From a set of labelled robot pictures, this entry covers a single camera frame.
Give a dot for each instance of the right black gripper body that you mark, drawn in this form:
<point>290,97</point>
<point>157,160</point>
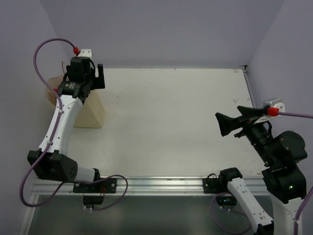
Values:
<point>258,133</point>

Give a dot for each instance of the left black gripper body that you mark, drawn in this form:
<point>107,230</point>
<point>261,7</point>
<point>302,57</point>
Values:
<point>98,80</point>

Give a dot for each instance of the brown paper bag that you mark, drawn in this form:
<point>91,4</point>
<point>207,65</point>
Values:
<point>92,113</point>

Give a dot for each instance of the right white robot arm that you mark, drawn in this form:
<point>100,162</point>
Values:
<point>284,180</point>

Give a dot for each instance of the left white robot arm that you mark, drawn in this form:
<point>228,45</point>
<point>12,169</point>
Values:
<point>51,160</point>

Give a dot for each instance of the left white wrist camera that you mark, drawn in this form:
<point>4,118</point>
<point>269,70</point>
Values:
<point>82,52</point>

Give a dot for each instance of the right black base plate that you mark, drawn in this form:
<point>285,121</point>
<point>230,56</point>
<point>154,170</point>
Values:
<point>212,185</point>

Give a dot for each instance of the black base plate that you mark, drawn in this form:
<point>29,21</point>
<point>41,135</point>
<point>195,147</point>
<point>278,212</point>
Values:
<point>107,186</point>
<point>212,185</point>

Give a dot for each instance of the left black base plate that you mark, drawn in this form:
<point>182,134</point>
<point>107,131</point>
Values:
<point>107,186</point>

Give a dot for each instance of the aluminium mounting rail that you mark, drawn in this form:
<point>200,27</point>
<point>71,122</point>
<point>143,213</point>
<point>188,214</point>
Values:
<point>150,186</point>

